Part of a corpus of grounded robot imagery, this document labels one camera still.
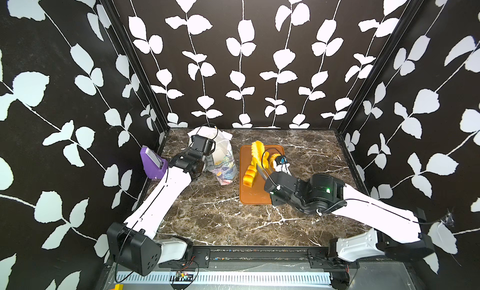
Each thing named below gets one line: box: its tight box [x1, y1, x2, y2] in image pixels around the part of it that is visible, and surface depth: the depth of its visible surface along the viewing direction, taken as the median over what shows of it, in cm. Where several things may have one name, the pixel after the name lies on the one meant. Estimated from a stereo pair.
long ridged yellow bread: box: [250, 140, 265, 168], surface depth 85 cm
